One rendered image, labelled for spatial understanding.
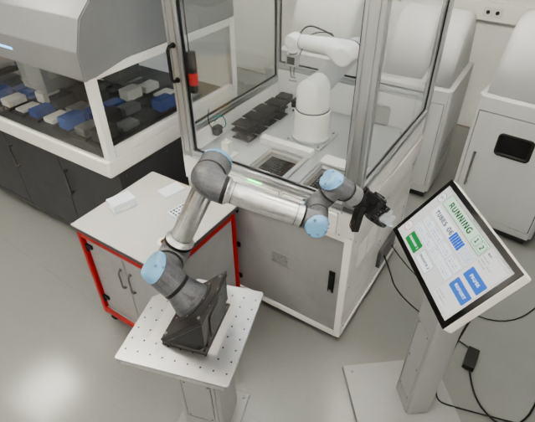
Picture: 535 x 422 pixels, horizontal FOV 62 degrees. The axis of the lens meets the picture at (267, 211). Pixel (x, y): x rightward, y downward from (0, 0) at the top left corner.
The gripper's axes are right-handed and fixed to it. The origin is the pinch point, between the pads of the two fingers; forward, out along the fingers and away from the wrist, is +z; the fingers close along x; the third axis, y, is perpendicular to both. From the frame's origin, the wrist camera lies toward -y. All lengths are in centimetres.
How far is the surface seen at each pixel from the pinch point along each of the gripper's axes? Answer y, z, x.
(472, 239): 19.3, 14.9, -16.4
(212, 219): -70, -32, 53
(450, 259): 9.2, 14.8, -17.7
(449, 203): 19.7, 14.9, 4.0
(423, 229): 6.2, 14.8, 2.3
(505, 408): -38, 125, -20
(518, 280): 23.3, 15.8, -38.4
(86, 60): -51, -117, 92
